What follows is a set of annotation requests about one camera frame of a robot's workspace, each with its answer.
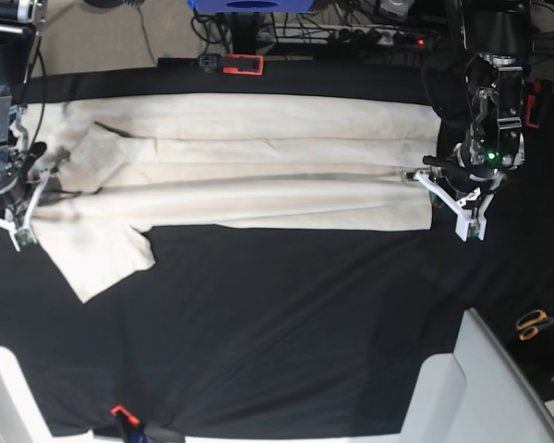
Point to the white power strip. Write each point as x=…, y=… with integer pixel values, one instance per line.
x=378, y=36

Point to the orange black top clamp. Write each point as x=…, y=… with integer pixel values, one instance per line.
x=232, y=64

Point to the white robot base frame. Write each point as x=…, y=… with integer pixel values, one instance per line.
x=476, y=393

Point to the orange black clamp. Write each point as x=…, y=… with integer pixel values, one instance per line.
x=537, y=102
x=232, y=64

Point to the orange handled scissors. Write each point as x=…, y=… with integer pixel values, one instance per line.
x=532, y=323

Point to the blue box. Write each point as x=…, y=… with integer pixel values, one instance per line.
x=250, y=6

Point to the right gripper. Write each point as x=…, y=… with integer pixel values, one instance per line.
x=19, y=197

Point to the black vertical post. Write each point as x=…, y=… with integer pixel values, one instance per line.
x=244, y=29

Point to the orange black right clamp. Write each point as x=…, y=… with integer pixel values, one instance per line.
x=537, y=102

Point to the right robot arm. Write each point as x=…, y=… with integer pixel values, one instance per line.
x=21, y=26

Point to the orange clamp bottom edge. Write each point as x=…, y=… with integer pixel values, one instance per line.
x=120, y=411

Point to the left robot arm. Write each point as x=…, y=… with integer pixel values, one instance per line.
x=493, y=40

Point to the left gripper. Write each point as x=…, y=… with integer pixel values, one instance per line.
x=466, y=191

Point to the white T-shirt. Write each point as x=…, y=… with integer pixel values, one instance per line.
x=127, y=165

